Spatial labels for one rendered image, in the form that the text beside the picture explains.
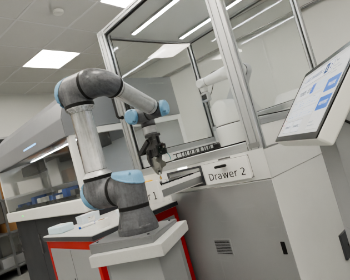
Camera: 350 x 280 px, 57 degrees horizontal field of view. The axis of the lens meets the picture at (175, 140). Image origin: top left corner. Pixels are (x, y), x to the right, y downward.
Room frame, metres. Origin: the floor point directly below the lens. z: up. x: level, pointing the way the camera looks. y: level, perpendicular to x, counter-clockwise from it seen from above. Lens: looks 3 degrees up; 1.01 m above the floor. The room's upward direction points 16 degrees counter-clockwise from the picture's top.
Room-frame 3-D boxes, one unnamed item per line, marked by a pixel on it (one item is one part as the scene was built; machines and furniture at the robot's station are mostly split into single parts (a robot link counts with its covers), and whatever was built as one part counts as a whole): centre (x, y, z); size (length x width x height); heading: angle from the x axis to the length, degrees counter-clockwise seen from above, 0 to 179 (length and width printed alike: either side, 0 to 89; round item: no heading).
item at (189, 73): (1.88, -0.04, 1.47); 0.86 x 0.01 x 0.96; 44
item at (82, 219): (2.11, 0.68, 0.79); 0.13 x 0.09 x 0.05; 133
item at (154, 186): (1.67, 0.23, 0.87); 0.29 x 0.02 x 0.11; 44
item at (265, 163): (2.20, -0.36, 0.87); 1.02 x 0.95 x 0.14; 44
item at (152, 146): (1.69, 0.11, 1.10); 0.09 x 0.08 x 0.12; 44
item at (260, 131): (2.20, -0.36, 1.47); 1.02 x 0.95 x 1.04; 44
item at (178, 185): (1.82, 0.08, 0.86); 0.40 x 0.26 x 0.06; 134
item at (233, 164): (1.66, -0.21, 0.87); 0.29 x 0.02 x 0.11; 44
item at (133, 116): (1.60, 0.14, 1.26); 0.11 x 0.11 x 0.08; 63
